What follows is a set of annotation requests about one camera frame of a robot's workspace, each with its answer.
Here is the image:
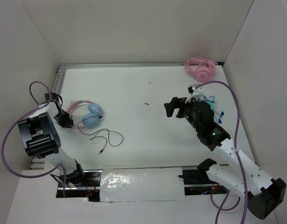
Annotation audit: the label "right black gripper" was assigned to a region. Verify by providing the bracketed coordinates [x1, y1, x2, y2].
[164, 94, 202, 132]

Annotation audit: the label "black headphone audio cable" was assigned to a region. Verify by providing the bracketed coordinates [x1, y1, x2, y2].
[79, 114, 124, 154]

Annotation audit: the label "pink blue cat-ear headphones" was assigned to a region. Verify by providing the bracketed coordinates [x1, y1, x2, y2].
[66, 100, 103, 130]

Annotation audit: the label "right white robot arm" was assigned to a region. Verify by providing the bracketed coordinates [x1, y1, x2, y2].
[164, 97, 286, 220]

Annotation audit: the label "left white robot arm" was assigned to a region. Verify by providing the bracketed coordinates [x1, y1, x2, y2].
[17, 92, 86, 187]

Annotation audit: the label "teal cat-ear headphones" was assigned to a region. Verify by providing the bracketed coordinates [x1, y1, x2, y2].
[200, 95, 224, 124]

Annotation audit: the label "white taped cover sheet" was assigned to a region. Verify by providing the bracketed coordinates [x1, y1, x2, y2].
[99, 168, 185, 203]

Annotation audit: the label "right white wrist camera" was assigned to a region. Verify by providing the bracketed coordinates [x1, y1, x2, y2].
[185, 84, 203, 103]

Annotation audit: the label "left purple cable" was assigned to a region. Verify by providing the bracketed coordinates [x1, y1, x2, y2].
[0, 81, 67, 199]

